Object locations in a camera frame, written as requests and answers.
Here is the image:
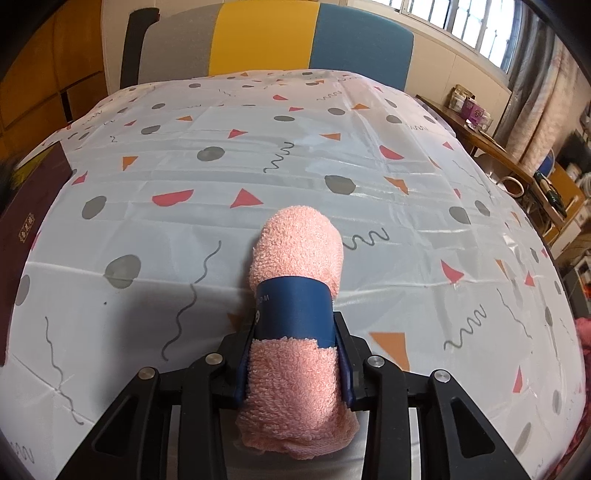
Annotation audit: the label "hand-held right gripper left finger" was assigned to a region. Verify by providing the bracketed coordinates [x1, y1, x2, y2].
[65, 318, 256, 480]

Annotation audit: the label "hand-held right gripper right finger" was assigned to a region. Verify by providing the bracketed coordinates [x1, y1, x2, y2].
[333, 311, 527, 480]

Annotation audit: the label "pink towel with blue band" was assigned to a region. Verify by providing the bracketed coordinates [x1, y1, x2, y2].
[235, 206, 361, 461]

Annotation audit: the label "maroon tin box gold inside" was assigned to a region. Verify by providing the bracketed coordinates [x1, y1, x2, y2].
[0, 142, 72, 367]

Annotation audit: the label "white patterned plastic tablecloth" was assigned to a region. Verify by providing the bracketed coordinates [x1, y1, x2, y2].
[0, 68, 580, 480]

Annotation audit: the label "red cloth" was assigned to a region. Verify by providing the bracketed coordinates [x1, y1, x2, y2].
[564, 316, 591, 464]

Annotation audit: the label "wooden side table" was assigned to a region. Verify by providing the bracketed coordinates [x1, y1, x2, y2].
[416, 95, 536, 185]

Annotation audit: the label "dark green tool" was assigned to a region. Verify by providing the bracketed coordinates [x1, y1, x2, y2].
[533, 170, 567, 219]

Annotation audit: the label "wooden drawer unit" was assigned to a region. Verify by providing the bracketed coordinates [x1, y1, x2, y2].
[549, 161, 588, 250]

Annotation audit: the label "purple boxes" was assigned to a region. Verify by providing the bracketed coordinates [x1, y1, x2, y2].
[450, 84, 494, 129]

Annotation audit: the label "patterned beige curtain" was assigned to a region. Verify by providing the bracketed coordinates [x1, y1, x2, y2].
[494, 28, 591, 171]

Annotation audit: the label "grey yellow blue bench back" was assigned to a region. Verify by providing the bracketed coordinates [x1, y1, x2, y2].
[139, 2, 415, 90]

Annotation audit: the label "white framed window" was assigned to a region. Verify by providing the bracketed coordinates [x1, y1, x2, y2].
[369, 0, 527, 75]

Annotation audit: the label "wooden wardrobe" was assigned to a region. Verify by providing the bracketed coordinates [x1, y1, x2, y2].
[0, 0, 112, 136]

